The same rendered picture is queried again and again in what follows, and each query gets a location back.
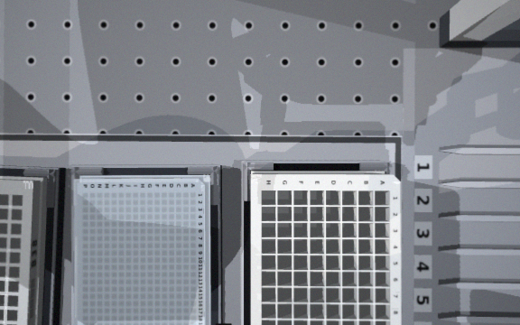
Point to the white deep-well block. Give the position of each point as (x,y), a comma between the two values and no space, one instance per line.
(325,248)

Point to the grey flat base plate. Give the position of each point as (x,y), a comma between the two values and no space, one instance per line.
(210,67)

